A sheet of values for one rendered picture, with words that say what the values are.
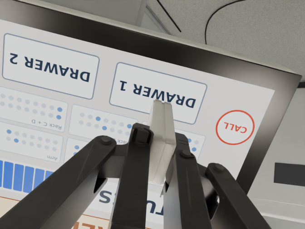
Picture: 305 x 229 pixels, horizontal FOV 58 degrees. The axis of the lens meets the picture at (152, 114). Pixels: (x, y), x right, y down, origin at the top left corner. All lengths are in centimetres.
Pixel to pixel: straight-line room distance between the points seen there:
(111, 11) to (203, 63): 19
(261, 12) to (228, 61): 143
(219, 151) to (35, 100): 20
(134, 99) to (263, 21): 152
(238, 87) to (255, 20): 148
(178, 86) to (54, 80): 13
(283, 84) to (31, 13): 25
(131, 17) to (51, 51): 16
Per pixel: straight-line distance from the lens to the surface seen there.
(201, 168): 16
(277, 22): 177
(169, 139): 16
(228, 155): 32
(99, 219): 37
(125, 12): 42
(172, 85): 28
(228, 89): 29
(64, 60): 29
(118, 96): 28
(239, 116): 30
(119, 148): 15
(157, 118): 18
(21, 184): 37
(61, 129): 31
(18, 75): 31
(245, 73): 29
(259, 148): 32
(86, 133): 31
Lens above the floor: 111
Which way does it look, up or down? 19 degrees down
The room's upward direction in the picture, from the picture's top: 168 degrees counter-clockwise
